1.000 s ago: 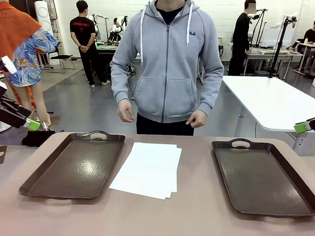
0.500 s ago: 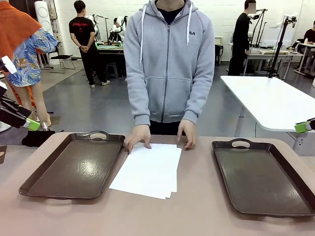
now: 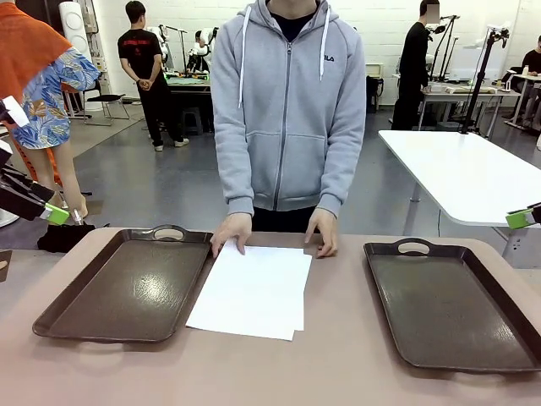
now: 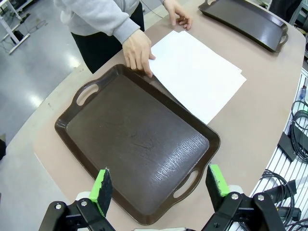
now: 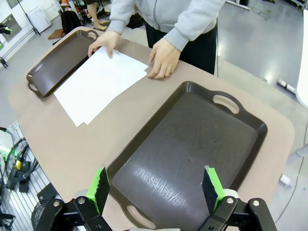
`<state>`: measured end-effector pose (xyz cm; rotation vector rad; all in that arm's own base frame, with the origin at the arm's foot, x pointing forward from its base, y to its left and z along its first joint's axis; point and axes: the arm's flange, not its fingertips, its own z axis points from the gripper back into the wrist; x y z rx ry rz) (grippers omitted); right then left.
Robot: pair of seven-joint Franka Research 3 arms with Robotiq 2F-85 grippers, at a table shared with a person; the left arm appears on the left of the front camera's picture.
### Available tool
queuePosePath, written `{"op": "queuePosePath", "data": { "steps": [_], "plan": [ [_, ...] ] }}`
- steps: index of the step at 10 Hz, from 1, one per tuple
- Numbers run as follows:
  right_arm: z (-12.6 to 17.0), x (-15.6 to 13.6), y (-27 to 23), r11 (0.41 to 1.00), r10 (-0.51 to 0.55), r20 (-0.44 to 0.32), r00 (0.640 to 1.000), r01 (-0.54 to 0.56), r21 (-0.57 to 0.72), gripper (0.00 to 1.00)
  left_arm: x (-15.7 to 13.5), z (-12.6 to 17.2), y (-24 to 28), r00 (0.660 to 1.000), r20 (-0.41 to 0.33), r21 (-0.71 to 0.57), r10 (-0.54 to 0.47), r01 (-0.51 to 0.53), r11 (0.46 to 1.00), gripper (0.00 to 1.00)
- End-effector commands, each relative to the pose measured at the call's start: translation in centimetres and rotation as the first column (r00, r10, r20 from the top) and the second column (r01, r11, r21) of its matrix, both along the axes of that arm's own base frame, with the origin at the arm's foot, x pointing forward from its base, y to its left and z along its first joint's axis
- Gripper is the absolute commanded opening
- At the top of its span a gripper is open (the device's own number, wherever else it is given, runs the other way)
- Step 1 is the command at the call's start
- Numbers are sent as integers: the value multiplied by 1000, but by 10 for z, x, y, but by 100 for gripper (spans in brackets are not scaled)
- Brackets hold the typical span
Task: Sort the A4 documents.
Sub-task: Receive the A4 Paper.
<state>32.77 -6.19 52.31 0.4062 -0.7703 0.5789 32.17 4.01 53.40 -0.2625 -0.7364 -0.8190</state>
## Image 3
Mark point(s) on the black camera tripod pole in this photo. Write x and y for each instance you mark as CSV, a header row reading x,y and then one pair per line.
x,y
476,93

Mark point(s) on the brown wooden board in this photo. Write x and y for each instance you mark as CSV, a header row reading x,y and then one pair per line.
x,y
5,266

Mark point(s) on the white box enclosure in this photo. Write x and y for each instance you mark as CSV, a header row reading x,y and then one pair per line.
x,y
465,63

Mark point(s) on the person's left hand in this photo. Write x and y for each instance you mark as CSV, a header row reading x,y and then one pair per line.
x,y
327,230

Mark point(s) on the white rounded table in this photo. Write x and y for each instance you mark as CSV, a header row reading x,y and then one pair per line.
x,y
465,177

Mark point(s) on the person's left forearm grey sleeve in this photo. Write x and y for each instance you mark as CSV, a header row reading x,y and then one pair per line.
x,y
338,177

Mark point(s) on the person in black long sleeves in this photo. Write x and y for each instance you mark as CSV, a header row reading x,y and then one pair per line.
x,y
412,63

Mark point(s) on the black metal chair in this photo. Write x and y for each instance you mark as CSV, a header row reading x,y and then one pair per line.
x,y
107,99

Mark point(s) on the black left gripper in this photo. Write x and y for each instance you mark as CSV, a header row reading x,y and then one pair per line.
x,y
6,190

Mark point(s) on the orange cloth garment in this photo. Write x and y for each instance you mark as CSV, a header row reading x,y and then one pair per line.
x,y
29,42

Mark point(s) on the workbench with green mat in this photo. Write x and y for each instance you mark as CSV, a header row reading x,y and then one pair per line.
x,y
190,84

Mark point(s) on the white round stand base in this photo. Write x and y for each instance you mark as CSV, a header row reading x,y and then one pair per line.
x,y
6,220

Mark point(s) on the person in black T-shirt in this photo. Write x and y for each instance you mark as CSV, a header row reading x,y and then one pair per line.
x,y
139,51

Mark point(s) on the black fabric bundle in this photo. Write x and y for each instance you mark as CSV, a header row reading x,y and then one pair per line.
x,y
63,237

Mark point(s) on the beige box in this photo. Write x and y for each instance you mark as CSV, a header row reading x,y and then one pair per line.
x,y
374,69

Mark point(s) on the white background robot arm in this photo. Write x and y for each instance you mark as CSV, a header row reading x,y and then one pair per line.
x,y
162,42
207,36

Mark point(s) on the grey plastic stool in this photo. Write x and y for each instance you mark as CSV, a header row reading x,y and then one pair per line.
x,y
192,118

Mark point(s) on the person's right hand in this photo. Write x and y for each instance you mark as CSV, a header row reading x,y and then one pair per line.
x,y
232,230

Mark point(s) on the white tower air conditioner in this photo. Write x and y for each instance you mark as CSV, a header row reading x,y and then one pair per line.
x,y
78,25

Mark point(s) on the white A4 paper sheet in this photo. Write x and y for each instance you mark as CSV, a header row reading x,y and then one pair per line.
x,y
253,292
303,296

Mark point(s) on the person's right forearm grey sleeve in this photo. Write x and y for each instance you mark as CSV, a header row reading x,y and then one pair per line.
x,y
236,177

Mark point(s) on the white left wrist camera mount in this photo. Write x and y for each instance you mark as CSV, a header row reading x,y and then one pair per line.
x,y
18,111

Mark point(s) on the person in grey hoodie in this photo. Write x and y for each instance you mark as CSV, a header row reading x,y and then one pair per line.
x,y
287,105

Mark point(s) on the long grey workbench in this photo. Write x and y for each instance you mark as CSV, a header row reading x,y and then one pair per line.
x,y
465,95

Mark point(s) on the brown plastic serving tray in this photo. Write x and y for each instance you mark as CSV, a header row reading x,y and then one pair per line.
x,y
127,287
444,304

